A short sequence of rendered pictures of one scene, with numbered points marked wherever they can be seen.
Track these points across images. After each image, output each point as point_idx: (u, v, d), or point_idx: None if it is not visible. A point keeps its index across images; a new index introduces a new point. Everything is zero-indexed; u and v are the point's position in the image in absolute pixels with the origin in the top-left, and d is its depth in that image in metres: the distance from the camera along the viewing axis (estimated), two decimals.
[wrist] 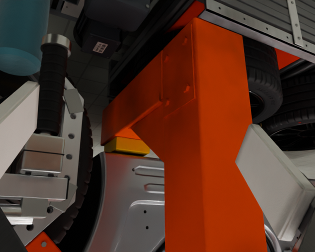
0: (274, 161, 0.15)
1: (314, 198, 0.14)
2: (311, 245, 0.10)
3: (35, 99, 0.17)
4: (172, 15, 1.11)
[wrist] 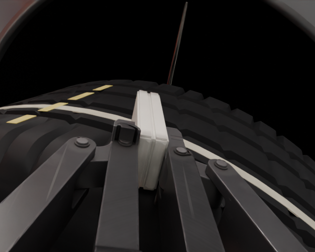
0: (150, 120, 0.17)
1: (174, 150, 0.15)
2: (186, 202, 0.11)
3: None
4: None
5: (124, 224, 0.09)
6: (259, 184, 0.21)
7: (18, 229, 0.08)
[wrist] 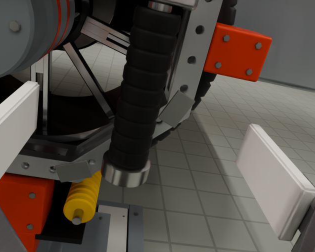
0: (274, 161, 0.15)
1: (314, 198, 0.14)
2: (311, 245, 0.10)
3: (35, 99, 0.17)
4: None
5: None
6: None
7: None
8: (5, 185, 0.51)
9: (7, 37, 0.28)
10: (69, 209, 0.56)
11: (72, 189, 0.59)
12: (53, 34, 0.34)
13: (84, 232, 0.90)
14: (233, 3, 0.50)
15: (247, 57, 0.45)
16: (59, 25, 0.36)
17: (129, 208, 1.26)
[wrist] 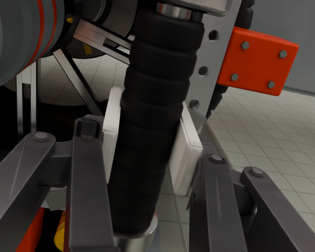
0: (180, 127, 0.17)
1: (206, 156, 0.15)
2: (215, 207, 0.11)
3: (120, 101, 0.20)
4: None
5: (96, 222, 0.09)
6: None
7: None
8: None
9: None
10: (60, 239, 0.49)
11: (65, 214, 0.52)
12: (34, 44, 0.27)
13: None
14: (250, 3, 0.43)
15: (269, 67, 0.38)
16: (42, 31, 0.29)
17: None
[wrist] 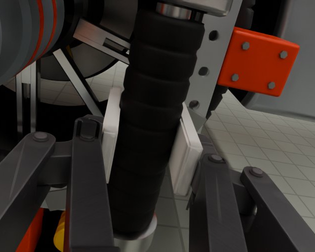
0: (180, 127, 0.17)
1: (206, 156, 0.15)
2: (215, 207, 0.11)
3: (120, 101, 0.20)
4: None
5: (96, 222, 0.09)
6: None
7: None
8: None
9: None
10: (60, 240, 0.49)
11: (64, 214, 0.52)
12: (33, 43, 0.27)
13: None
14: (251, 3, 0.43)
15: (270, 68, 0.38)
16: (41, 31, 0.28)
17: None
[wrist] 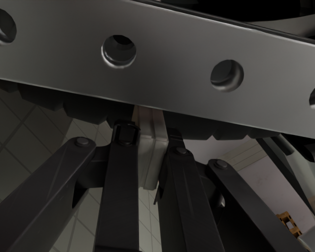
0: (150, 120, 0.17)
1: (174, 150, 0.15)
2: (186, 202, 0.11)
3: None
4: None
5: (124, 224, 0.09)
6: None
7: (18, 229, 0.08)
8: None
9: None
10: None
11: None
12: None
13: None
14: None
15: None
16: None
17: None
